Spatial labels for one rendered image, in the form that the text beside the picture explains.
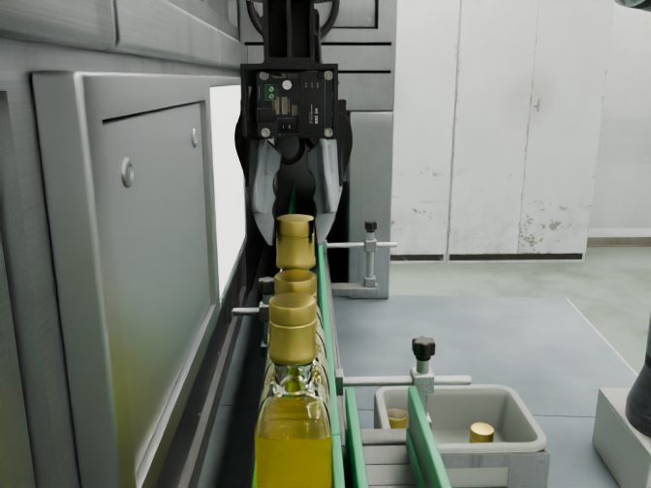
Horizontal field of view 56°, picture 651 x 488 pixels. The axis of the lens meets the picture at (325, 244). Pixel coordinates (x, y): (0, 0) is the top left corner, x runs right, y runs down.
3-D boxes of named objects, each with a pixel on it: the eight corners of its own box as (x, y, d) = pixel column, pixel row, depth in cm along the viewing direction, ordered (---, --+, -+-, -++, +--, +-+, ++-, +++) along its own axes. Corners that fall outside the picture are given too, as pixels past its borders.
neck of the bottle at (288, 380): (274, 376, 47) (273, 318, 46) (313, 375, 47) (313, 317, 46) (272, 394, 44) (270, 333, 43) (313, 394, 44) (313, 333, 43)
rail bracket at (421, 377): (333, 425, 78) (334, 335, 75) (463, 423, 79) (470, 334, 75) (334, 439, 75) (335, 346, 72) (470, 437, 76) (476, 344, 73)
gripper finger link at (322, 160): (316, 259, 49) (296, 145, 47) (316, 241, 55) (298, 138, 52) (354, 254, 49) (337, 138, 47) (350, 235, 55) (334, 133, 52)
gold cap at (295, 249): (277, 259, 57) (276, 213, 56) (315, 259, 57) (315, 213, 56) (274, 270, 53) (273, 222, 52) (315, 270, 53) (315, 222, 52)
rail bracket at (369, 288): (322, 312, 143) (322, 219, 138) (392, 311, 144) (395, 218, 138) (323, 320, 139) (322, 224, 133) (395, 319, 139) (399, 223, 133)
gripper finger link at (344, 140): (305, 192, 52) (288, 88, 50) (305, 189, 54) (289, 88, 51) (359, 184, 52) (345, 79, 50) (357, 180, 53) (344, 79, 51)
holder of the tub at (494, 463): (340, 437, 100) (340, 393, 98) (506, 434, 100) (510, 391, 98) (346, 507, 83) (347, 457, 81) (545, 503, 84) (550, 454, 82)
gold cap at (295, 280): (275, 317, 52) (274, 268, 51) (317, 317, 52) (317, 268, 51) (273, 334, 49) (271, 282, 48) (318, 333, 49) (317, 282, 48)
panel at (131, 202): (233, 240, 131) (227, 76, 122) (247, 240, 131) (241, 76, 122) (87, 560, 44) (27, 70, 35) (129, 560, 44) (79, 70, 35)
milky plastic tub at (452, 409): (372, 433, 100) (373, 384, 98) (507, 430, 101) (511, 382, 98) (385, 503, 83) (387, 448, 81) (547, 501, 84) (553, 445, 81)
